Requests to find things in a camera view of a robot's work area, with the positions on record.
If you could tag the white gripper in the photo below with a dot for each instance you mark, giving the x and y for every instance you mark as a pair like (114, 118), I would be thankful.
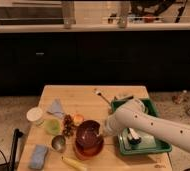
(109, 128)

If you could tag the dark brown bowl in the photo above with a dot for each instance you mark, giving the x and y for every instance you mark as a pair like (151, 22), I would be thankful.
(87, 134)

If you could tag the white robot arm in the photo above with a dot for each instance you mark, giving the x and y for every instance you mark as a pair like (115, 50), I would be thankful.
(131, 115)

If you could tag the black white utensil in tray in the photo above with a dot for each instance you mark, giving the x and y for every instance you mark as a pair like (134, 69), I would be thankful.
(133, 137)

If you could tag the orange fruit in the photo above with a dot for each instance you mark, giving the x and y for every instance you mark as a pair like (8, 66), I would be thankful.
(78, 119)

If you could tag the metal spoon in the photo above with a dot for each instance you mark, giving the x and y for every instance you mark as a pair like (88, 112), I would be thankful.
(103, 97)

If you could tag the bunch of dark grapes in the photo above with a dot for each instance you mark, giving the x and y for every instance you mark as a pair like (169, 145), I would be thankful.
(68, 126)

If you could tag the green plastic tray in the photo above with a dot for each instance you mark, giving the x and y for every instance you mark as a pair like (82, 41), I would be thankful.
(149, 144)

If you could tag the light blue folded cloth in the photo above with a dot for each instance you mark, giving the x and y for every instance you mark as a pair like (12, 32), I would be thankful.
(56, 109)

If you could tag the small metal cup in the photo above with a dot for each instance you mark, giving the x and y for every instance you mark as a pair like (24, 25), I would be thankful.
(59, 143)

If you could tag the yellow banana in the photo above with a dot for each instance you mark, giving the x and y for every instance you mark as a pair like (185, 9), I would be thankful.
(75, 164)

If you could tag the green plastic cup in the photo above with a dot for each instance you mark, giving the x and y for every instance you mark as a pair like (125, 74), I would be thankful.
(52, 126)

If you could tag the blue sponge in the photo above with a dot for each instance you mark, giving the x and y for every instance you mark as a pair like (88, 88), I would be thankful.
(37, 158)

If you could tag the black chair frame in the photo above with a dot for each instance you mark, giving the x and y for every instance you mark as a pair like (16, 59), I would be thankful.
(16, 136)

